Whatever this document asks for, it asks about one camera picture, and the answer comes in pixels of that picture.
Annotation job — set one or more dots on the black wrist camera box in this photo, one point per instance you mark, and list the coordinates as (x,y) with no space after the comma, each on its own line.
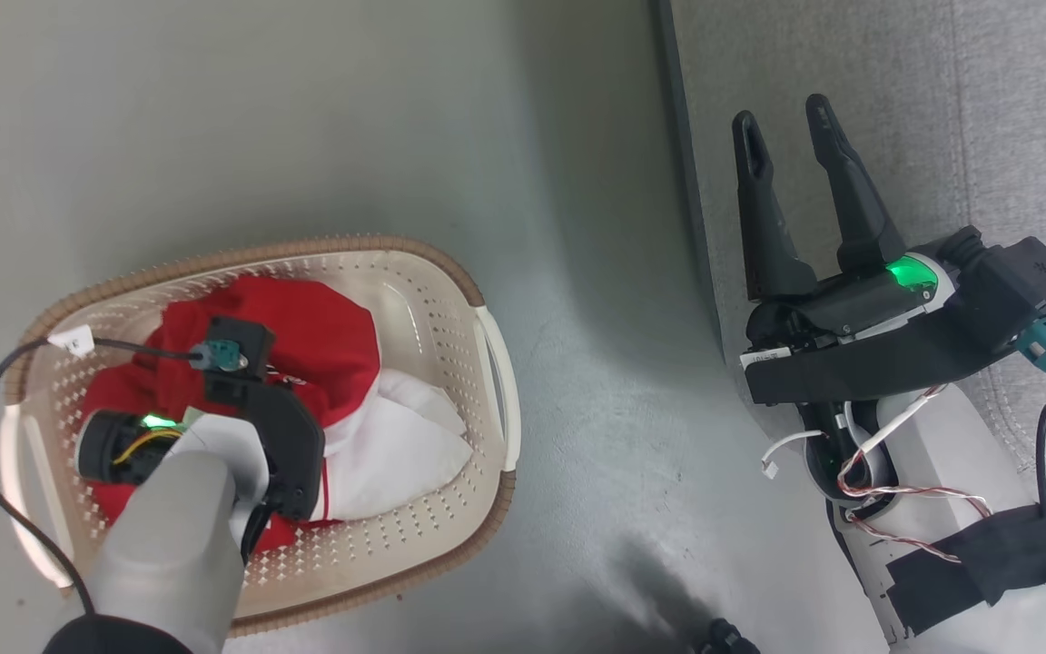
(1018,282)
(246,331)

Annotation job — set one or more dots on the black tape patch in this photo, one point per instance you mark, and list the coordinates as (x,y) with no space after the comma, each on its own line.
(986,563)

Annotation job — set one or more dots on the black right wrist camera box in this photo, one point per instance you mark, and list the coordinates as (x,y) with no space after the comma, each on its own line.
(1018,282)

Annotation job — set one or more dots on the red jersey with navy letters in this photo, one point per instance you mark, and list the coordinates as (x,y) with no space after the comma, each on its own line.
(314,327)

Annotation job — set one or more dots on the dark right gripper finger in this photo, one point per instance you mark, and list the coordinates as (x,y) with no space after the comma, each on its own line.
(764,236)
(854,200)

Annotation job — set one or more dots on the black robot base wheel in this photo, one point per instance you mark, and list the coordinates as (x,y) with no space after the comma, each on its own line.
(727,638)

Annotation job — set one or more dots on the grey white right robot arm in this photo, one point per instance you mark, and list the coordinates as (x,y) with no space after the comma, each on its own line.
(950,454)

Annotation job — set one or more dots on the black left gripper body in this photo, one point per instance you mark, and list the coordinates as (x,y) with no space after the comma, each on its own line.
(296,454)

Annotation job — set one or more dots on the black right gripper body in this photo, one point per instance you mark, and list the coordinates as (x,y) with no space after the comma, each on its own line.
(850,304)

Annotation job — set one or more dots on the cream plastic laundry basket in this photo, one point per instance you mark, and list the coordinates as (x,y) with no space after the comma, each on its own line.
(437,300)

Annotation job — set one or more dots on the grey fabric sofa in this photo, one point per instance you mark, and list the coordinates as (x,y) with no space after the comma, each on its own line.
(895,100)

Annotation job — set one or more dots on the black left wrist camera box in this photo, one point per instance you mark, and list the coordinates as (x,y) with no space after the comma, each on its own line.
(246,331)

